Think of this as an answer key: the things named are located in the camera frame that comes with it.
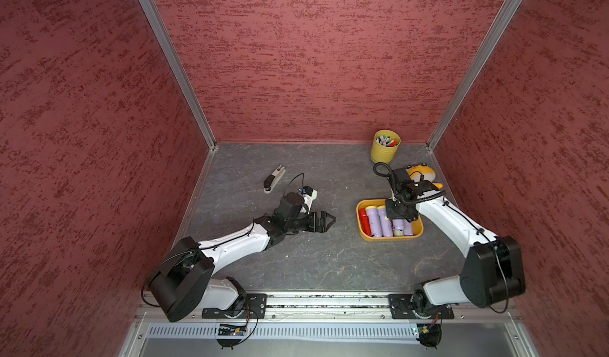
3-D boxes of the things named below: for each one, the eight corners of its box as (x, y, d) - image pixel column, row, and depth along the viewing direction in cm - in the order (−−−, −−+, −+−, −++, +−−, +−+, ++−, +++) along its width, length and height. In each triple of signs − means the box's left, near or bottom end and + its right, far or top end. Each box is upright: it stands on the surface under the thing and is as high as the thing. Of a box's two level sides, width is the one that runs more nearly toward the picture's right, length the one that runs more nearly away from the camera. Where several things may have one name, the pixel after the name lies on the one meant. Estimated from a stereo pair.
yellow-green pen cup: (370, 167, 114) (377, 145, 103) (367, 151, 121) (373, 129, 110) (393, 167, 114) (403, 146, 103) (389, 151, 121) (397, 129, 110)
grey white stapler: (261, 191, 104) (260, 185, 101) (279, 169, 112) (279, 163, 109) (268, 194, 103) (267, 189, 100) (286, 173, 111) (285, 167, 108)
